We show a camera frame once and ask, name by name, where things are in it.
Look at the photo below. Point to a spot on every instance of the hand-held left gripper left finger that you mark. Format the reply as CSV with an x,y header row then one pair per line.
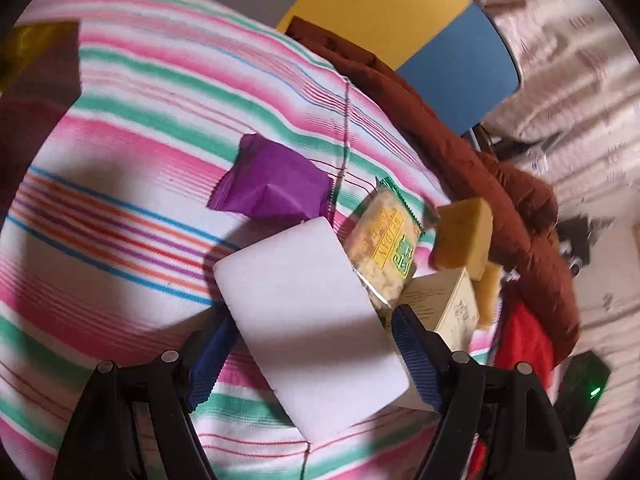
x,y
207,365

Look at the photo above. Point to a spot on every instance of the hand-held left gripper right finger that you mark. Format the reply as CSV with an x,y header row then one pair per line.
x,y
412,355

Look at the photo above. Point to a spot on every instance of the cream printed box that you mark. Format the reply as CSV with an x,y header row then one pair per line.
x,y
445,305

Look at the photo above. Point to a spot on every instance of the yellow sponge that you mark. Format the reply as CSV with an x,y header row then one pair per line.
x,y
487,295
462,235

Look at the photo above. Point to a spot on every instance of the white foam block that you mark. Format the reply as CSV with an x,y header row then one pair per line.
x,y
305,320

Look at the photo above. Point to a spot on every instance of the green yellow cracker packet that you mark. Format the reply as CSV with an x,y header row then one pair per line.
x,y
382,245

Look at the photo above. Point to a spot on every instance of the large purple snack packet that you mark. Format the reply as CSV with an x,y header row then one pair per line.
x,y
275,185

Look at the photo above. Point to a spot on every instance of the gold tin container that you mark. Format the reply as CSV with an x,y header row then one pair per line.
x,y
30,45

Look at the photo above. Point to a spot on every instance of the red cloth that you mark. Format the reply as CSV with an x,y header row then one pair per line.
x,y
525,345

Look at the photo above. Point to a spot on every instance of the brown quilted jacket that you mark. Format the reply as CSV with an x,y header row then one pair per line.
x,y
465,160

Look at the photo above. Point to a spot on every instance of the patterned pink curtain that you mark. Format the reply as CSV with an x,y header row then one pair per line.
x,y
575,85

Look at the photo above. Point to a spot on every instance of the grey yellow blue chair backrest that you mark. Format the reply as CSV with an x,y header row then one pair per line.
x,y
390,10

